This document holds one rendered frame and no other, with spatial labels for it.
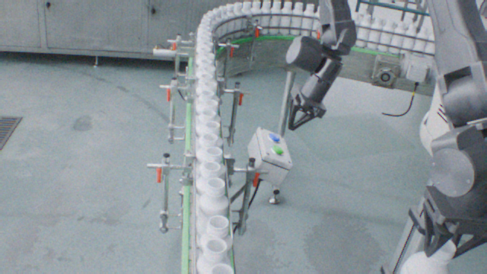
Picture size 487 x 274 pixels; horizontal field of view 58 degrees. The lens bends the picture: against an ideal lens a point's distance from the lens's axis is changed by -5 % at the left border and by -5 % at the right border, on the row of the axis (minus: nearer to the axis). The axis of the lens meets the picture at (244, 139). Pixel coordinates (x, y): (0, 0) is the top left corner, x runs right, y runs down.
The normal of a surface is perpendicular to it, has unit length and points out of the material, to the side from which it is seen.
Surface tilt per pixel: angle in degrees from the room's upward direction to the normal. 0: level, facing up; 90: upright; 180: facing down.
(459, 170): 89
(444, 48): 84
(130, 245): 0
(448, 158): 89
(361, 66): 90
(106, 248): 0
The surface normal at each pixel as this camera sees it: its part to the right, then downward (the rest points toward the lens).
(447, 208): 0.15, -0.84
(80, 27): 0.09, 0.54
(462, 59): -0.84, 0.08
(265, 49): 0.50, 0.50
